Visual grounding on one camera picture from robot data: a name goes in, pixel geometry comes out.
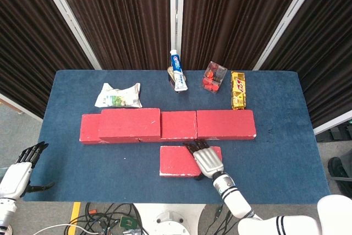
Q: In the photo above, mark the black tin can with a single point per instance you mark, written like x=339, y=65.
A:
x=170, y=76

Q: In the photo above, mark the crumpled white snack bag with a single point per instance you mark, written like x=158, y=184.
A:
x=118, y=98

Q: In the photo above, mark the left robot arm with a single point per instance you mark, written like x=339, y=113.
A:
x=6, y=213

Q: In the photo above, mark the gold snack package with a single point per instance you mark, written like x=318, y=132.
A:
x=237, y=92

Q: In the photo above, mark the green circuit board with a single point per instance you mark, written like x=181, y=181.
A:
x=128, y=222

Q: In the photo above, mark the white partition rail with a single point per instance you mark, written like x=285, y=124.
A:
x=334, y=122
x=19, y=107

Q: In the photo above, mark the clear plastic box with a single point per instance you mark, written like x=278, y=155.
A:
x=220, y=71

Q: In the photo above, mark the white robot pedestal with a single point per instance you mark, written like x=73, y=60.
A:
x=170, y=221

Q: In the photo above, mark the red foam brick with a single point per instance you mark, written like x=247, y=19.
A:
x=225, y=123
x=178, y=123
x=89, y=127
x=129, y=123

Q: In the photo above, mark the dark brown pleated curtain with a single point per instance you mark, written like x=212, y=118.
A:
x=33, y=39
x=233, y=12
x=123, y=12
x=330, y=53

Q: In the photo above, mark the red brick with chipped edge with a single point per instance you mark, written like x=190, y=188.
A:
x=176, y=160

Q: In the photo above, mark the white partition post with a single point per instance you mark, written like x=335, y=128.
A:
x=67, y=15
x=295, y=15
x=176, y=12

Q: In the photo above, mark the white blue toothpaste tube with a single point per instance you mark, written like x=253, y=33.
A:
x=177, y=67

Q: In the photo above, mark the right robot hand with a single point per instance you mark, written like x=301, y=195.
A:
x=209, y=162

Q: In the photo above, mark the blue table cloth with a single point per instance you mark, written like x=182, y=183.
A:
x=82, y=169

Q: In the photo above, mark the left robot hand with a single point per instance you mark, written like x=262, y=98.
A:
x=15, y=180

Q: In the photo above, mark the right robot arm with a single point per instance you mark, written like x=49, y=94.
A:
x=233, y=193

